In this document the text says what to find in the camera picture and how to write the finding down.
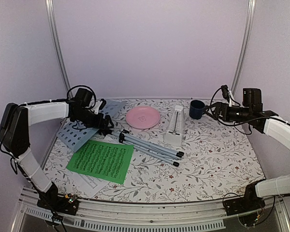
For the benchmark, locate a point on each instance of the aluminium frame post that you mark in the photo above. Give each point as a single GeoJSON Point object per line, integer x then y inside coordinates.
{"type": "Point", "coordinates": [54, 33]}
{"type": "Point", "coordinates": [245, 41]}

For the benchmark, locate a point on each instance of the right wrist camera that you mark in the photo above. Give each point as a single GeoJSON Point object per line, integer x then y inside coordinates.
{"type": "Point", "coordinates": [227, 95]}

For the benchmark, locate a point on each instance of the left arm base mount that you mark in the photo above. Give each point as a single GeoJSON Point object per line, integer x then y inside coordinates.
{"type": "Point", "coordinates": [58, 204]}

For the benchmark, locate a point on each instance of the white sheet music paper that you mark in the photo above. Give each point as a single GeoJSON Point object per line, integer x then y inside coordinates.
{"type": "Point", "coordinates": [89, 186]}

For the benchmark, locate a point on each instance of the left aluminium frame post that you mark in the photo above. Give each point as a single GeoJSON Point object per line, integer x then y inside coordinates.
{"type": "Point", "coordinates": [54, 33]}

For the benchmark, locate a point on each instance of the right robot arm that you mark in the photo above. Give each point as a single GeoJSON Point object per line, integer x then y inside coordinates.
{"type": "Point", "coordinates": [266, 122]}

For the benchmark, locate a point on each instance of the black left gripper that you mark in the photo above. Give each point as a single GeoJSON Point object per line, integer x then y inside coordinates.
{"type": "Point", "coordinates": [98, 124]}

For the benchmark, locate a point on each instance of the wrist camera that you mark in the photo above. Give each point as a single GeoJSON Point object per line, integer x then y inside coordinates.
{"type": "Point", "coordinates": [99, 104]}
{"type": "Point", "coordinates": [227, 95]}

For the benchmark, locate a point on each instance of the pink plastic plate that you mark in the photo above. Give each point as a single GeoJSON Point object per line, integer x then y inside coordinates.
{"type": "Point", "coordinates": [142, 117]}

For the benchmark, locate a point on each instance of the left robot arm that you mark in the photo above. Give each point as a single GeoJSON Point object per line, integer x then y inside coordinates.
{"type": "Point", "coordinates": [17, 119]}

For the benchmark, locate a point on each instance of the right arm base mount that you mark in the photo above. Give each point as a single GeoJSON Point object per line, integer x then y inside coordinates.
{"type": "Point", "coordinates": [235, 204]}

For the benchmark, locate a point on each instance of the dark blue cup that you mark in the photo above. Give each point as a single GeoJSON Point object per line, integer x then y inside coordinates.
{"type": "Point", "coordinates": [196, 109]}

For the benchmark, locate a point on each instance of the front aluminium rail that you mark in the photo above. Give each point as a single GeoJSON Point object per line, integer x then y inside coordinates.
{"type": "Point", "coordinates": [102, 216]}

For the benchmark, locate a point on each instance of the white metronome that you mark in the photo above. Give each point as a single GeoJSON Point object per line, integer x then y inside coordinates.
{"type": "Point", "coordinates": [174, 132]}

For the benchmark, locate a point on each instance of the green sheet music paper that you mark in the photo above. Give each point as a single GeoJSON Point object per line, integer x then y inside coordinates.
{"type": "Point", "coordinates": [102, 160]}

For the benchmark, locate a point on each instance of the right aluminium frame post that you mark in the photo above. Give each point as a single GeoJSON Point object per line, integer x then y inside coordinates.
{"type": "Point", "coordinates": [245, 41]}

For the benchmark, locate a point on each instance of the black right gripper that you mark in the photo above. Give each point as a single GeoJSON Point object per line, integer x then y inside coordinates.
{"type": "Point", "coordinates": [221, 106]}

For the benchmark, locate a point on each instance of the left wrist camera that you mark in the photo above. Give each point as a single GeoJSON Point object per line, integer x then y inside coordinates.
{"type": "Point", "coordinates": [99, 104]}

